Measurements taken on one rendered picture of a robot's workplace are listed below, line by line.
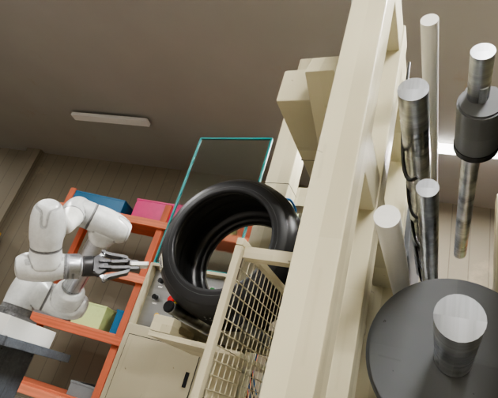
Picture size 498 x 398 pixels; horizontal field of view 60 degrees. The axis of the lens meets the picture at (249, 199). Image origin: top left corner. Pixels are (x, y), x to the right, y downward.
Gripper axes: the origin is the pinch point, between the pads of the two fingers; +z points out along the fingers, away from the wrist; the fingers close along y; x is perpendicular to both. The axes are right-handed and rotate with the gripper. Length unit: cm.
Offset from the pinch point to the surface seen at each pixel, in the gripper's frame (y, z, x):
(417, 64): -193, 255, 6
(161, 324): 22.9, 6.7, -2.4
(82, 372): -112, 20, -466
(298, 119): -28, 51, 57
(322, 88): -21, 48, 76
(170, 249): -3.7, 11.3, 5.5
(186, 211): -17.7, 18.0, 11.6
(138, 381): 15, 15, -94
